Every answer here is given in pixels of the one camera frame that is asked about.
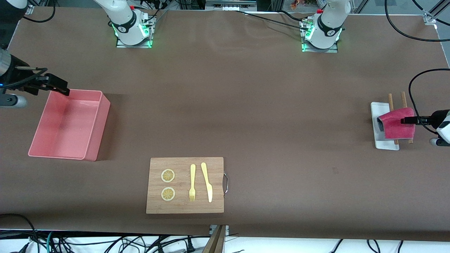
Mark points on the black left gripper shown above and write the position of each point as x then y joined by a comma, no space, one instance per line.
433,119

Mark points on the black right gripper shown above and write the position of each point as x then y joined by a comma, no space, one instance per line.
15,75

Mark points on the red cloth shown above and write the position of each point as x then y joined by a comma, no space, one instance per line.
393,130

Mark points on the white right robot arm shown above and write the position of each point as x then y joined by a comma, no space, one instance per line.
123,21

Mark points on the wooden rack rod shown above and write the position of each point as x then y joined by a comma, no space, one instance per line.
403,100
390,102

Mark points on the white rack tray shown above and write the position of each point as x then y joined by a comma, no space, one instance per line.
378,109

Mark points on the pink plastic bin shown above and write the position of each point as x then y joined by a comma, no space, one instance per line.
52,144

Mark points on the lemon slice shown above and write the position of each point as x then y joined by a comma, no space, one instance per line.
168,175
168,194

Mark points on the yellow plastic fork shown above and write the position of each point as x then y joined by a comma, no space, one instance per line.
192,172

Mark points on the yellow plastic knife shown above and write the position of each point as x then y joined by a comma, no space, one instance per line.
209,193

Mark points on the silver device box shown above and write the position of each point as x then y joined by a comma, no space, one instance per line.
228,5

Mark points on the black power plug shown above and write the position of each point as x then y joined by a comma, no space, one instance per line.
190,247

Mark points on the wooden beam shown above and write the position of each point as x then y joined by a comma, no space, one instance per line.
215,242

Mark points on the aluminium frame profile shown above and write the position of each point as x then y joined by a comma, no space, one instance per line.
30,8
433,15

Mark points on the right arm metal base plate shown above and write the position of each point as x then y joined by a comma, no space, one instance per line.
135,45

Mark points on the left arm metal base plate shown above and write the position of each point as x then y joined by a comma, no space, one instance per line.
321,50

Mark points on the small metal table bracket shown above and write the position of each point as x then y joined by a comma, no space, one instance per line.
227,230

